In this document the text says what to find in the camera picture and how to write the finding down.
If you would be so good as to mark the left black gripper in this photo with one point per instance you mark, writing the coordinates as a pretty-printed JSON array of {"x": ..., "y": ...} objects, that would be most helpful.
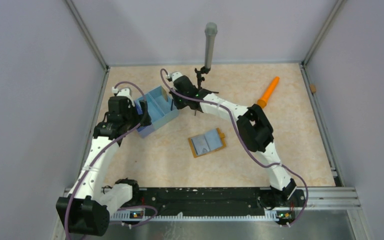
[{"x": 139, "y": 118}]

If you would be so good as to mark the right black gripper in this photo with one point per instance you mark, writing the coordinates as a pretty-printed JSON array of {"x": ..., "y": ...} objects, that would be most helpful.
[{"x": 176, "y": 105}]

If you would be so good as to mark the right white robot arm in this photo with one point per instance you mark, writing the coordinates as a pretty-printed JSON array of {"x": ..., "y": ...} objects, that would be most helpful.
[{"x": 252, "y": 127}]

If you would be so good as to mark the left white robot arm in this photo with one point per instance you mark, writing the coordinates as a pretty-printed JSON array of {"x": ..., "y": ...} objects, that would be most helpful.
[{"x": 86, "y": 210}]

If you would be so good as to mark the black tripod stand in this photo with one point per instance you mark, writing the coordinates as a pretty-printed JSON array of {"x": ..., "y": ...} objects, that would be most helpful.
[{"x": 200, "y": 78}]

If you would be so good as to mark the blue compartment organizer box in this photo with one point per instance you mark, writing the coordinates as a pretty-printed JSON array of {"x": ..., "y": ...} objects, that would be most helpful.
[{"x": 160, "y": 112}]

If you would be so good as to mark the grey microphone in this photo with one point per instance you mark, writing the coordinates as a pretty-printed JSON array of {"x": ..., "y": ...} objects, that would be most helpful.
[{"x": 210, "y": 31}]

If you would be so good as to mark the orange marker pen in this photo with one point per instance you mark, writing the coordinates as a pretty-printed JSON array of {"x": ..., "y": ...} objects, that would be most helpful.
[{"x": 264, "y": 99}]

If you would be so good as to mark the small wooden block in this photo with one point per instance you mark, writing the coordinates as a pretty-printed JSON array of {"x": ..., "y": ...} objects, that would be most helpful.
[{"x": 312, "y": 88}]

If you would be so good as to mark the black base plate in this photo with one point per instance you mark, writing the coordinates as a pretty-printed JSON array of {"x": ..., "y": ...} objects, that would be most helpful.
[{"x": 215, "y": 201}]

